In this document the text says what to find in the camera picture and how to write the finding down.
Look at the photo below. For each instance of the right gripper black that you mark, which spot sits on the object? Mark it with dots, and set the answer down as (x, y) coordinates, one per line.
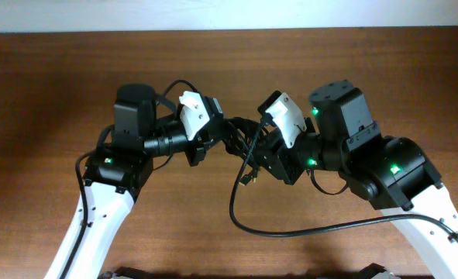
(277, 161)

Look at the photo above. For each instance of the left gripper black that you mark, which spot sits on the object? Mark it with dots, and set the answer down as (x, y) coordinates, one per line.
(200, 142)

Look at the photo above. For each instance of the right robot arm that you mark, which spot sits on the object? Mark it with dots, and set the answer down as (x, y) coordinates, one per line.
(392, 173)

